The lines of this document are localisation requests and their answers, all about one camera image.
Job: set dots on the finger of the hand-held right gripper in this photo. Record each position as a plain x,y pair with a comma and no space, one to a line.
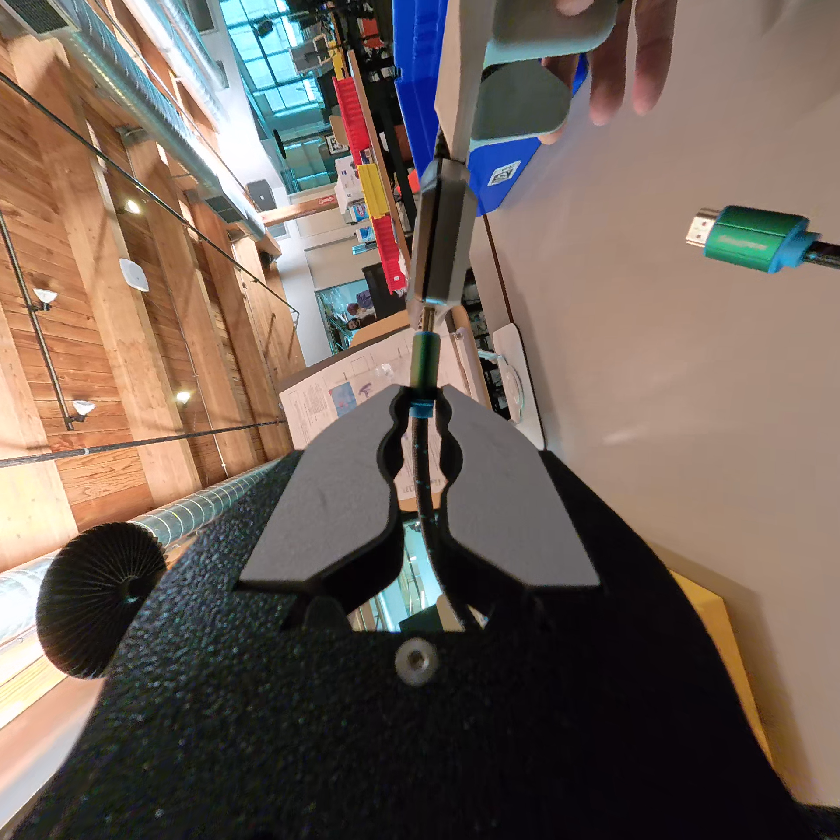
544,36
459,79

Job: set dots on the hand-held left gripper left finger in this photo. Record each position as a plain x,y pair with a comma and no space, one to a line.
328,518

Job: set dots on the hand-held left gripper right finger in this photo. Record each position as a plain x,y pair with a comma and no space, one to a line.
512,518

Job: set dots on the grey metal adapter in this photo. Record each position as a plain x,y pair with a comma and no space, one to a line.
443,236

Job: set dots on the grey desk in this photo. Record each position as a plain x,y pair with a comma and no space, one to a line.
656,394

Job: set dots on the person's right hand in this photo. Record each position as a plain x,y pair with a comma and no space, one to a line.
633,59

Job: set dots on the blue plastic box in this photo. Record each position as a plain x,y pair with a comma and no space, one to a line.
518,152

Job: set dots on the white rounded board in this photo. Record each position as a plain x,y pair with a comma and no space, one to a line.
525,407

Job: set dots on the cardboard box with paper sheets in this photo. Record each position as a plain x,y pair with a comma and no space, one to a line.
341,394

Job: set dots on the red and yellow bin rack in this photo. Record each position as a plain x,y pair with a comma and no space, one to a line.
387,249

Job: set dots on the black pleated lamp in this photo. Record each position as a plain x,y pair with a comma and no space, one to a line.
98,597

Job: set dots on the white ceiling access point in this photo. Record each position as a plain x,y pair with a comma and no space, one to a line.
134,274

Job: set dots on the silver spiral duct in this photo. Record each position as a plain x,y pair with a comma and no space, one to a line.
197,512

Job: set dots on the silver ceiling duct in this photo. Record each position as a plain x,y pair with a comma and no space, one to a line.
131,98

